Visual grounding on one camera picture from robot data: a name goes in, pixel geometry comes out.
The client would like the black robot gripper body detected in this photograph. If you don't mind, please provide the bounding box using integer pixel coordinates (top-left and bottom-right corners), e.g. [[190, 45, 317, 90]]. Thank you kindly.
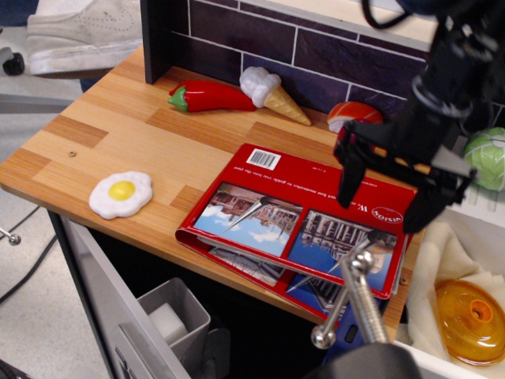
[[334, 77, 477, 204]]

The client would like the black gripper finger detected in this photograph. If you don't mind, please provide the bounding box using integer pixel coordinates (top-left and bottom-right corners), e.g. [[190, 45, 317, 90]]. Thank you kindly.
[[337, 153, 366, 208], [402, 181, 454, 234]]

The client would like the red travel guide book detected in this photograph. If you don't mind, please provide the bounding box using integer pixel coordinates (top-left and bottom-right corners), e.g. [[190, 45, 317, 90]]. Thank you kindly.
[[175, 144, 416, 318]]

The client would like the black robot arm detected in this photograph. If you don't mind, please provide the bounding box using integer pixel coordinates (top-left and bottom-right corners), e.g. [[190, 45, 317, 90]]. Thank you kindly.
[[335, 1, 504, 234]]

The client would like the cream white cloth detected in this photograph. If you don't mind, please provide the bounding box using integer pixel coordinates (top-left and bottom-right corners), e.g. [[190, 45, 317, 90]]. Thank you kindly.
[[406, 222, 504, 360]]

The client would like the toy salmon sushi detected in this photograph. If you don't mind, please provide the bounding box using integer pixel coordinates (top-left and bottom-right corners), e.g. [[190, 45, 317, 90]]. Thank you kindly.
[[327, 101, 383, 133]]

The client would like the green toy cabbage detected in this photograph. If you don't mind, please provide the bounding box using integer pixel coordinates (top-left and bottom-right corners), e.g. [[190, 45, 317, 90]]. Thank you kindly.
[[464, 127, 504, 191]]

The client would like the toy ice cream cone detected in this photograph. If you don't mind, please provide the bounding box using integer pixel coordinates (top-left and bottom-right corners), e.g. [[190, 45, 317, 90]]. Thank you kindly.
[[239, 66, 312, 126]]

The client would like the orange plastic lid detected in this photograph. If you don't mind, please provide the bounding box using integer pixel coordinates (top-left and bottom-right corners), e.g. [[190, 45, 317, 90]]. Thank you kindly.
[[436, 280, 504, 366]]

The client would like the blue plastic clamp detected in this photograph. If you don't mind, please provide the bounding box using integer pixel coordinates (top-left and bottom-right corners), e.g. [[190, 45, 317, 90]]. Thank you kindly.
[[323, 302, 365, 364]]

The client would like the red toy chili pepper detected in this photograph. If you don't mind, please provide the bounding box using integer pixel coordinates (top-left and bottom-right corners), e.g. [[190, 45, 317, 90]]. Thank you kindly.
[[167, 80, 256, 112]]

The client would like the grey plastic bin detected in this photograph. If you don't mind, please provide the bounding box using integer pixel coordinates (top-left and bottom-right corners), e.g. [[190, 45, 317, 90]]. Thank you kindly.
[[138, 278, 211, 368]]

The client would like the toy fried egg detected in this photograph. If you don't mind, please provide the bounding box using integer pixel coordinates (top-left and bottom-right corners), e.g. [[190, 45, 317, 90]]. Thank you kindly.
[[88, 171, 153, 220]]

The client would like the white foam block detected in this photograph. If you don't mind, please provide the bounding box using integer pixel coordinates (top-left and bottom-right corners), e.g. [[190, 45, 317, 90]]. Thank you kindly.
[[148, 302, 188, 345]]

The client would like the grey cabinet door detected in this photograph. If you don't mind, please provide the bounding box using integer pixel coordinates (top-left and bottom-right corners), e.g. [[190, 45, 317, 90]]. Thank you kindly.
[[58, 216, 189, 378]]

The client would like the white sneaker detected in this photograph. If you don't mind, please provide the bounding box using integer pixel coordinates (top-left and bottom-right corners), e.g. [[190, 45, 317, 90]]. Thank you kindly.
[[27, 0, 142, 77]]

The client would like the black chair caster wheel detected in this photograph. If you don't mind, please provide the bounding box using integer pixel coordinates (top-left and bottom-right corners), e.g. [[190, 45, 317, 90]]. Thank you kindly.
[[2, 52, 25, 76]]

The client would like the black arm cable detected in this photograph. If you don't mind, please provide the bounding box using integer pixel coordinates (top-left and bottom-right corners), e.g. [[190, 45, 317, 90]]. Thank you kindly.
[[361, 0, 415, 29]]

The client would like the black floor cable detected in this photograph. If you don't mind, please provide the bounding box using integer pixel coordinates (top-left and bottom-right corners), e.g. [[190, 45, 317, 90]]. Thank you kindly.
[[0, 205, 58, 305]]

